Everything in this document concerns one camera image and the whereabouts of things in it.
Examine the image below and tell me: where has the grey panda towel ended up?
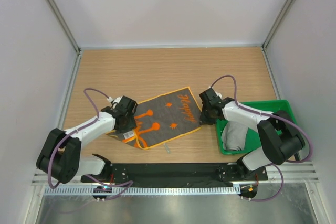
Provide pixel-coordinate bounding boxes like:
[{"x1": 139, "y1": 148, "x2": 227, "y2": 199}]
[{"x1": 221, "y1": 121, "x2": 248, "y2": 151}]

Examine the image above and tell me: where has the grey orange happy towel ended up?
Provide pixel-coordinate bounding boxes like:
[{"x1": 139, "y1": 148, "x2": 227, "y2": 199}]
[{"x1": 106, "y1": 87, "x2": 201, "y2": 150}]

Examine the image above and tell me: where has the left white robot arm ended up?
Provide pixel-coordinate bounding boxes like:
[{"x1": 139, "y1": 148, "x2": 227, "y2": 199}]
[{"x1": 36, "y1": 96, "x2": 138, "y2": 188}]

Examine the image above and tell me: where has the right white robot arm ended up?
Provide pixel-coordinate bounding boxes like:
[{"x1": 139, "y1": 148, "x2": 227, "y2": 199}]
[{"x1": 199, "y1": 88, "x2": 305, "y2": 180}]

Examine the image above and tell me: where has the green plastic tray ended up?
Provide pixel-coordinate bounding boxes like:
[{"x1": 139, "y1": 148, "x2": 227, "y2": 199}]
[{"x1": 216, "y1": 100, "x2": 296, "y2": 155}]

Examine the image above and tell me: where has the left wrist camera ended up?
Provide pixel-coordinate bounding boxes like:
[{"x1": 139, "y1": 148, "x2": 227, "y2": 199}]
[{"x1": 107, "y1": 96, "x2": 122, "y2": 105}]

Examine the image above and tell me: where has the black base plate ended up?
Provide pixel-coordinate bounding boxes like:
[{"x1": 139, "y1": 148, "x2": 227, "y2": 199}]
[{"x1": 93, "y1": 163, "x2": 268, "y2": 188}]

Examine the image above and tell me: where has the slotted cable duct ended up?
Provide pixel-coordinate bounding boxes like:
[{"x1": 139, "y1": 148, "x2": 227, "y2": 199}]
[{"x1": 44, "y1": 184, "x2": 240, "y2": 196}]

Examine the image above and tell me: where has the front aluminium rail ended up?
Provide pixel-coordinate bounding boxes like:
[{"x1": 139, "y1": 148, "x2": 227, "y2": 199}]
[{"x1": 31, "y1": 162, "x2": 319, "y2": 186}]

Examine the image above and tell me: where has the left aluminium frame post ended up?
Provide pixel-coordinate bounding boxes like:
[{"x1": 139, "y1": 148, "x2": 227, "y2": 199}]
[{"x1": 30, "y1": 0, "x2": 81, "y2": 54}]

